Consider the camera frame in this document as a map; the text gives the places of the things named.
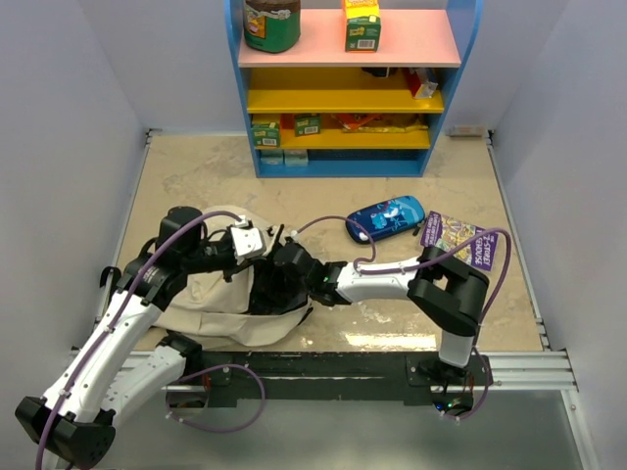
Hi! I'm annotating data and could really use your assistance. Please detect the beige canvas backpack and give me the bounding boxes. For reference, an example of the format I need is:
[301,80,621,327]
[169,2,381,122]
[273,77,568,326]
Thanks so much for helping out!
[99,205,314,350]

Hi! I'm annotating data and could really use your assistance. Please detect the blue pencil case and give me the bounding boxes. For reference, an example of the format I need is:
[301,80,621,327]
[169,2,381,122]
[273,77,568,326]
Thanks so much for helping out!
[345,195,426,244]

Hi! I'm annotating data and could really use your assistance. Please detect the purple Treehouse book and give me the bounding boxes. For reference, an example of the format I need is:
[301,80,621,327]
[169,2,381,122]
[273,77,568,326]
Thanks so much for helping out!
[420,211,499,271]

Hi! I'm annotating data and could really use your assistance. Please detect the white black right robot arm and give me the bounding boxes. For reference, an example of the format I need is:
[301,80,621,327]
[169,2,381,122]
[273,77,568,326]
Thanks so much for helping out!
[272,242,489,385]

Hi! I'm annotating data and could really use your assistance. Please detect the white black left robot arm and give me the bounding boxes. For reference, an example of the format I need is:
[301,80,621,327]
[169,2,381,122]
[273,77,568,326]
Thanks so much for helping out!
[15,207,264,469]

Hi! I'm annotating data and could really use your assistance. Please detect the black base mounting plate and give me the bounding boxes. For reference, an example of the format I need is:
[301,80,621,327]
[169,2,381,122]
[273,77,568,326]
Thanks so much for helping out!
[168,352,493,410]

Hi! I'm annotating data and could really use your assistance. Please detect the light blue box left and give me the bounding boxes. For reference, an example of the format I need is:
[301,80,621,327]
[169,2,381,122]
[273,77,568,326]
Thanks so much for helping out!
[260,149,284,165]

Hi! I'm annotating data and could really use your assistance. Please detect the light blue box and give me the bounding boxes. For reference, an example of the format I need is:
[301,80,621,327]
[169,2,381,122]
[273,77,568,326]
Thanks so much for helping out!
[283,149,309,166]
[260,149,284,165]

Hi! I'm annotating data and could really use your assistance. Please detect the light blue box right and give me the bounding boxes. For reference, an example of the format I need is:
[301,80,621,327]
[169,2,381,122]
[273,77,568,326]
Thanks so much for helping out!
[283,149,309,166]

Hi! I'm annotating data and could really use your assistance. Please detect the green box lower left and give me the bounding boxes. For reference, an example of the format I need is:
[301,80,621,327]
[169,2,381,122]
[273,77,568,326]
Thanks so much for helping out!
[251,119,281,148]

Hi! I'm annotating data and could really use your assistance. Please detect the green box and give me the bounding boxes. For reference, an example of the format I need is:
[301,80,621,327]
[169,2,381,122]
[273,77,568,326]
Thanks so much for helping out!
[251,119,281,148]
[293,114,322,137]

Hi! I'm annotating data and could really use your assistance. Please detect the green box lower middle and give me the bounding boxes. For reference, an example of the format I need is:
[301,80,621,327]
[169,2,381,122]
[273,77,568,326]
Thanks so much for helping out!
[293,114,322,137]

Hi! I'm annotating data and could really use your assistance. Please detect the orange yellow snack packets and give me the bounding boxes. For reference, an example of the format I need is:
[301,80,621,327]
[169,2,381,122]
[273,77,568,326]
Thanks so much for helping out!
[332,114,428,133]

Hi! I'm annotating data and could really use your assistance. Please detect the blue colourful shelf unit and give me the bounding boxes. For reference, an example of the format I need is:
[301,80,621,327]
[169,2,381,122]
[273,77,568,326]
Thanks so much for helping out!
[223,1,484,178]

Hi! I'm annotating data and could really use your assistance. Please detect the small white pink eraser box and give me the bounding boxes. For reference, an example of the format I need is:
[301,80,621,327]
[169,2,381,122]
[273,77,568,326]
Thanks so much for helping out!
[446,125,489,138]

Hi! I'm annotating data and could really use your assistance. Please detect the red white box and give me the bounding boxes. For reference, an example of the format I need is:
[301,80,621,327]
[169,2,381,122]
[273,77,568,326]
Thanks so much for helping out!
[403,68,438,99]

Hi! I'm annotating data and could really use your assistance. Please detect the green brown jar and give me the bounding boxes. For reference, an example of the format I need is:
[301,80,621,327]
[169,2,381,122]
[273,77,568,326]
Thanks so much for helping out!
[243,0,301,54]

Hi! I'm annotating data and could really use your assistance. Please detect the green yellow carton top shelf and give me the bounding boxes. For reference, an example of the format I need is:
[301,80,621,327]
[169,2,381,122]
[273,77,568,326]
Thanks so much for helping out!
[341,0,381,52]

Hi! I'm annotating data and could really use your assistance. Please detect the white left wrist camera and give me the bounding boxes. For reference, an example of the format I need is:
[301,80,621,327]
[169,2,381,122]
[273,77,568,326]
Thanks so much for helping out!
[228,218,266,263]

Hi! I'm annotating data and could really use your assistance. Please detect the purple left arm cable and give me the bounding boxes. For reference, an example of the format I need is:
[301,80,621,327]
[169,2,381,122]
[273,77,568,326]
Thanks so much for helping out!
[34,210,267,470]

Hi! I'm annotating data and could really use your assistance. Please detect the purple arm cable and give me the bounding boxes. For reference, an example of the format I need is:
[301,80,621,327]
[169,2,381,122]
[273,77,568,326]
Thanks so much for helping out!
[291,214,513,422]
[34,210,267,470]

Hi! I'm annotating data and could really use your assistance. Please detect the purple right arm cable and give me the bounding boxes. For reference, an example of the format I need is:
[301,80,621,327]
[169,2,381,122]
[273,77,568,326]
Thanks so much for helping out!
[291,214,513,422]

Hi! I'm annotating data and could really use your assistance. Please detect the aluminium frame rail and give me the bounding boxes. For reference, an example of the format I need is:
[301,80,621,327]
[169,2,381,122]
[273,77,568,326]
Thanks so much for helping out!
[103,133,596,469]

